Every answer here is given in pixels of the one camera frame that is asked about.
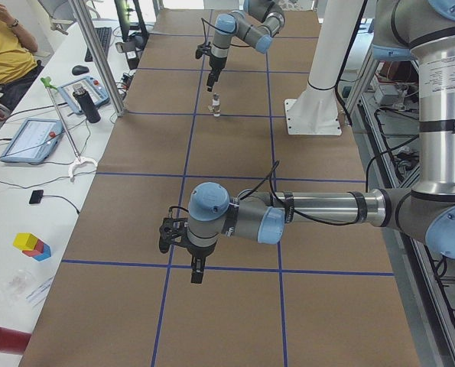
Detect black drink bottle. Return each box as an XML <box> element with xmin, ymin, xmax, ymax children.
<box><xmin>73</xmin><ymin>83</ymin><xmax>101</xmax><ymax>123</ymax></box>

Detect coloured toy blocks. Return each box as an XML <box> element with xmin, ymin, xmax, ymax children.
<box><xmin>13</xmin><ymin>232</ymin><xmax>51</xmax><ymax>261</ymax></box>

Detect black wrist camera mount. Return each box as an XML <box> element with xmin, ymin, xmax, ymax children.
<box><xmin>158</xmin><ymin>216</ymin><xmax>189</xmax><ymax>254</ymax></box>

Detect far blue teach pendant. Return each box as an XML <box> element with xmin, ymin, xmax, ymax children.
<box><xmin>57</xmin><ymin>76</ymin><xmax>109</xmax><ymax>115</ymax></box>

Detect clear plastic bag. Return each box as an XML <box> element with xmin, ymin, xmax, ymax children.
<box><xmin>0</xmin><ymin>269</ymin><xmax>54</xmax><ymax>308</ymax></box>

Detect near blue teach pendant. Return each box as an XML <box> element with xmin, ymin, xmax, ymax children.
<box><xmin>0</xmin><ymin>118</ymin><xmax>63</xmax><ymax>164</ymax></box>

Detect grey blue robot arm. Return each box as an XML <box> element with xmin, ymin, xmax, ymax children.
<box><xmin>195</xmin><ymin>1</ymin><xmax>285</xmax><ymax>92</ymax></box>
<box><xmin>179</xmin><ymin>1</ymin><xmax>455</xmax><ymax>283</ymax></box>

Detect red cylinder tube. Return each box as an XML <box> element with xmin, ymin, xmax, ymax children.
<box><xmin>0</xmin><ymin>326</ymin><xmax>31</xmax><ymax>355</ymax></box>

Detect person in yellow shirt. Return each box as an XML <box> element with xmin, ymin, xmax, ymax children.
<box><xmin>0</xmin><ymin>4</ymin><xmax>44</xmax><ymax>111</ymax></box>

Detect blue teach pendant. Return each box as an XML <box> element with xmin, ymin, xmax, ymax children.
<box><xmin>57</xmin><ymin>76</ymin><xmax>109</xmax><ymax>115</ymax></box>
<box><xmin>0</xmin><ymin>118</ymin><xmax>63</xmax><ymax>164</ymax></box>

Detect reacher grabber stick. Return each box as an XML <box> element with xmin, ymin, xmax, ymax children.
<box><xmin>41</xmin><ymin>76</ymin><xmax>98</xmax><ymax>181</ymax></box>

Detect black keyboard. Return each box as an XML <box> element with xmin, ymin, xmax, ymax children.
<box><xmin>84</xmin><ymin>27</ymin><xmax>112</xmax><ymax>62</ymax></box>

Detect black computer mouse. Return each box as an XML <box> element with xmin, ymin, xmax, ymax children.
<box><xmin>71</xmin><ymin>65</ymin><xmax>89</xmax><ymax>76</ymax></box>

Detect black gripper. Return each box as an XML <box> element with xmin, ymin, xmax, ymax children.
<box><xmin>206</xmin><ymin>54</ymin><xmax>227</xmax><ymax>92</ymax></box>
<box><xmin>187</xmin><ymin>243</ymin><xmax>216</xmax><ymax>284</ymax></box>

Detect small black puck device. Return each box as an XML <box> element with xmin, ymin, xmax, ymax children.
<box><xmin>29</xmin><ymin>190</ymin><xmax>44</xmax><ymax>205</ymax></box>

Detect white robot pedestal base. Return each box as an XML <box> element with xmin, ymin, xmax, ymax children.
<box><xmin>284</xmin><ymin>0</ymin><xmax>367</xmax><ymax>136</ymax></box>

